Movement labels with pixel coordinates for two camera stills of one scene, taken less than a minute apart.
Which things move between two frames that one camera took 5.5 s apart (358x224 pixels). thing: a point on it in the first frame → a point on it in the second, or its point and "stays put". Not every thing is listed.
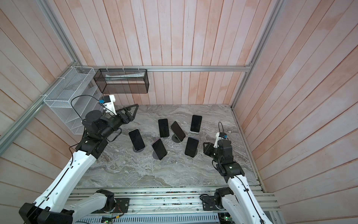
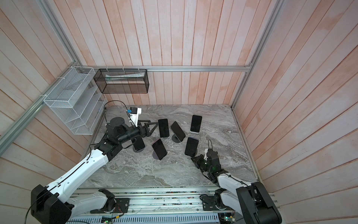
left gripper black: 129,117 → 147,133
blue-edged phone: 191,146 stays put
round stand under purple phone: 154,156 stays put
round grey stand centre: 175,138 stays put
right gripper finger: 208,148 → 194,159
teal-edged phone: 178,131 stays put
